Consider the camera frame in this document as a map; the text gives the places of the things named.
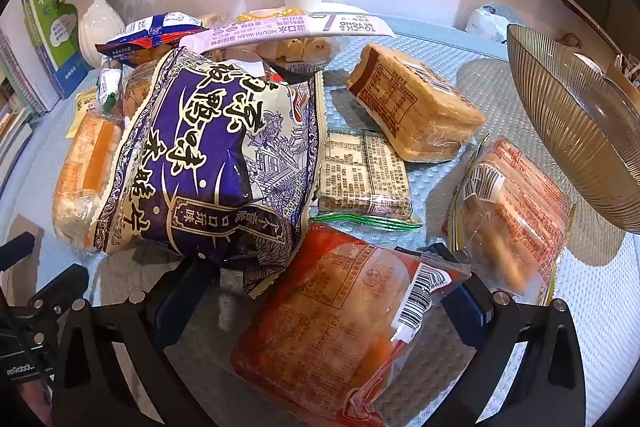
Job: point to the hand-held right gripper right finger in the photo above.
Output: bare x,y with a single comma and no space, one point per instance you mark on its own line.
472,307

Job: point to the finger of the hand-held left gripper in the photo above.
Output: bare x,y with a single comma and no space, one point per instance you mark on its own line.
15,251
62,289

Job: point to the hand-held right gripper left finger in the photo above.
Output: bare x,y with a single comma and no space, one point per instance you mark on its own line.
172,307

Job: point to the red bread packet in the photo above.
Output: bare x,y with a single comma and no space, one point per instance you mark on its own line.
325,322

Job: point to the large purple snack bag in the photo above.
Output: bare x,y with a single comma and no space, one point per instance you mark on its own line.
200,157

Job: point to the green-edged cracker packet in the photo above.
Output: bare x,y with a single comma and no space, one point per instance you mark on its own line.
360,172

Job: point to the small yellow snack packet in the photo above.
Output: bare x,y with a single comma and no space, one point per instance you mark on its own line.
410,107

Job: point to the orange sausage bun packet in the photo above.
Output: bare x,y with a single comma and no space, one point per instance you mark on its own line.
520,217

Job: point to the light blue textured mat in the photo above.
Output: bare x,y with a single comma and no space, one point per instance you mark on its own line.
435,207

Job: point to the pile of flat books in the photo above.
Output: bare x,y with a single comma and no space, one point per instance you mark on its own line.
12,142

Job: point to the orange sliced bread packet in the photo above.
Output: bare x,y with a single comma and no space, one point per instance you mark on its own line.
85,167

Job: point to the green book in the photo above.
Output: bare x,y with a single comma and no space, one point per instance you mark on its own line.
52,27

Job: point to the white ribbed vase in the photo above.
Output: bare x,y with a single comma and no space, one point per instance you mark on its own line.
97,32

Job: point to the blue and red snack bag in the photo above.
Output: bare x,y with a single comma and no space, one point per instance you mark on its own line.
160,29

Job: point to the white plastic bag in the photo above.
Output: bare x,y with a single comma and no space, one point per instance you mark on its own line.
487,24

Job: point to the yellow cookie packet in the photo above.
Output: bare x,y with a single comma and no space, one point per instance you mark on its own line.
300,51

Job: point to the lavender sachet strip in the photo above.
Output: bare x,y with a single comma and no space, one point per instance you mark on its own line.
280,34

